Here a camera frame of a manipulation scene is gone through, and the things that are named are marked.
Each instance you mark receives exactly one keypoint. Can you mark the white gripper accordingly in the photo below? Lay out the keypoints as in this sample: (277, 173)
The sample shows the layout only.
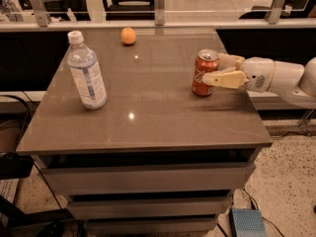
(259, 72)

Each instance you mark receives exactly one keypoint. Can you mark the red coke can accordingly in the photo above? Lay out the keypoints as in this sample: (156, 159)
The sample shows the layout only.
(207, 61)

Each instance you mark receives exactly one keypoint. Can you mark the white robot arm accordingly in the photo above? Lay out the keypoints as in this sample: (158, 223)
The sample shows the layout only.
(292, 82)

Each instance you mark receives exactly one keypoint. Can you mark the top grey drawer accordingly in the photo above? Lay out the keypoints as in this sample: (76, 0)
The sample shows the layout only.
(148, 179)

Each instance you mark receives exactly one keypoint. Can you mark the grey drawer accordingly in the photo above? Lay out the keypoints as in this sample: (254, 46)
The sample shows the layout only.
(148, 179)
(150, 225)
(144, 208)

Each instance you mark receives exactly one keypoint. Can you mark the orange fruit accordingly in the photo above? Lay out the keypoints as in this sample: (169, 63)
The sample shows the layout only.
(128, 36)

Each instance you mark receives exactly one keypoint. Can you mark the grey drawer cabinet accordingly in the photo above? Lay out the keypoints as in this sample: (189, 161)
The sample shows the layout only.
(151, 116)

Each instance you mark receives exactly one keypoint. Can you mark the black office chair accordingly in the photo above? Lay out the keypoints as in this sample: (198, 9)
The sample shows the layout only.
(129, 10)

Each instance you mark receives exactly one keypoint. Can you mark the middle grey drawer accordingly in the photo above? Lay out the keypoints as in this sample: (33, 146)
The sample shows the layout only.
(144, 208)

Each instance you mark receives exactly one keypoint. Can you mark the clear plastic water bottle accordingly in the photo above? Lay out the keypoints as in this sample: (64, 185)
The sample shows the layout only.
(86, 72)

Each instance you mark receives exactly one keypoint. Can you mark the blue perforated box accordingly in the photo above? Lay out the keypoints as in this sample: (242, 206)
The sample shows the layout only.
(247, 223)

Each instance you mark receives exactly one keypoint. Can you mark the bottom grey drawer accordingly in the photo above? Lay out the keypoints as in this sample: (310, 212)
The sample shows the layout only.
(150, 225)

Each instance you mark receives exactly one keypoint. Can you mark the glass railing partition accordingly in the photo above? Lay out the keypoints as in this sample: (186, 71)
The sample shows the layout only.
(217, 14)

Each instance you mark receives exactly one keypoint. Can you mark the black device on left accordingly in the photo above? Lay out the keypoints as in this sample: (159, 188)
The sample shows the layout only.
(14, 166)

